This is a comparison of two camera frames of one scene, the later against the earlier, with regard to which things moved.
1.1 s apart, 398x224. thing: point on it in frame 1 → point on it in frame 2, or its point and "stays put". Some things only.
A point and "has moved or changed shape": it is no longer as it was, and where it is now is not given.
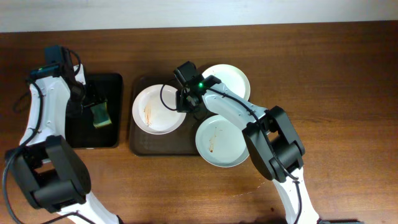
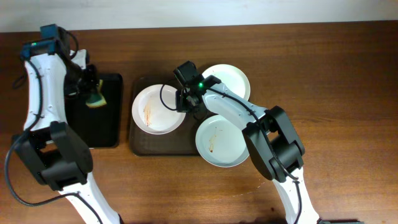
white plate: (221, 143) stays put
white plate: (231, 76) stays put
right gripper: (181, 106) stays put
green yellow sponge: (99, 114) has moved or changed shape
